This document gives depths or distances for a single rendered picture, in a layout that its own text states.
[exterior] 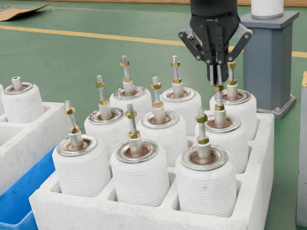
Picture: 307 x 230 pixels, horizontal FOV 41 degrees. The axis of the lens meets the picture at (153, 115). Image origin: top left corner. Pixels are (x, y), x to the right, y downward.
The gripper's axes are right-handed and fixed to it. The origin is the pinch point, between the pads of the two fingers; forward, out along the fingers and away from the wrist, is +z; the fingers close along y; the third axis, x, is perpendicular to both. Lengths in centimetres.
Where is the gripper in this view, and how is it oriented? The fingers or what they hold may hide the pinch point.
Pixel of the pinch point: (217, 73)
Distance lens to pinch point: 72.0
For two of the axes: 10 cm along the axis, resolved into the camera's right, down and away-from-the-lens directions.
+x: -4.6, 4.4, -7.7
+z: 1.2, 8.9, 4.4
